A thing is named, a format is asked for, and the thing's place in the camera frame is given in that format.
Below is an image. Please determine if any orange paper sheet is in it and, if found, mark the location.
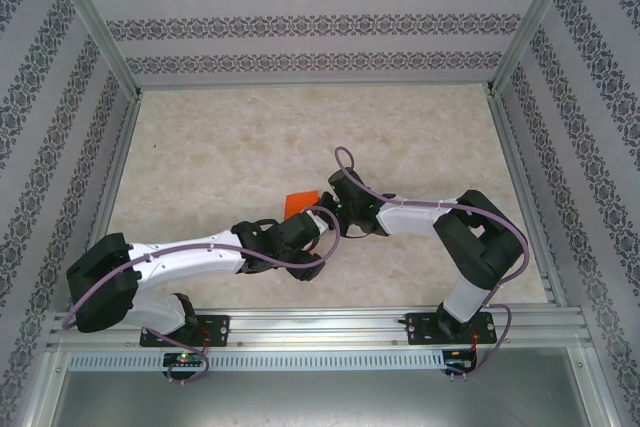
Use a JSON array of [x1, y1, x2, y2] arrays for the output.
[[283, 190, 321, 218]]

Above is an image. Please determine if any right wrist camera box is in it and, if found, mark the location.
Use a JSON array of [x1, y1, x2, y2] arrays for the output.
[[327, 170, 374, 208]]

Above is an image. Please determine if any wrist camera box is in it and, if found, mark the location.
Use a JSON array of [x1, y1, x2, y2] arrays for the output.
[[279, 213, 322, 251], [327, 170, 374, 208]]

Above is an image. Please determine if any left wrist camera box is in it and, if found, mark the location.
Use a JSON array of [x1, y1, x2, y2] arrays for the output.
[[279, 213, 322, 251]]

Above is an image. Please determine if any aluminium mounting rail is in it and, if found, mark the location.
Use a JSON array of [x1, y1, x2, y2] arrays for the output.
[[47, 307, 594, 348]]

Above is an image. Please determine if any slotted cable duct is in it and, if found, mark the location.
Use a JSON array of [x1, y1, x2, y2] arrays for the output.
[[67, 350, 447, 373]]

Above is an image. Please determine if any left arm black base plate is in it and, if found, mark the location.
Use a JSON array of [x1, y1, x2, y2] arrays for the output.
[[139, 314, 231, 348]]

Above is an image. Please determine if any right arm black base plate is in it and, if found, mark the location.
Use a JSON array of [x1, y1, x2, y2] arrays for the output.
[[405, 311, 496, 347]]

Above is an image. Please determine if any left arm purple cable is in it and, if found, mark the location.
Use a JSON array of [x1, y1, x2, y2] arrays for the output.
[[62, 204, 341, 387]]

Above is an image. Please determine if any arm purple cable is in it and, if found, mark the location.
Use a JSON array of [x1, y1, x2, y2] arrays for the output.
[[62, 204, 341, 387], [333, 146, 530, 383]]

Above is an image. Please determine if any aluminium side rail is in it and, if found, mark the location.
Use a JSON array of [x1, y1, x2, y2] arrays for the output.
[[486, 89, 570, 307], [69, 94, 145, 312]]

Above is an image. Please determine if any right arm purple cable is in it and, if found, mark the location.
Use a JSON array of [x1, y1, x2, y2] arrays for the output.
[[333, 146, 530, 383]]

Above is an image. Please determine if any aluminium frame post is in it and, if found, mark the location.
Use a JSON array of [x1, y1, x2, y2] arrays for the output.
[[42, 0, 142, 98], [486, 0, 585, 97]]

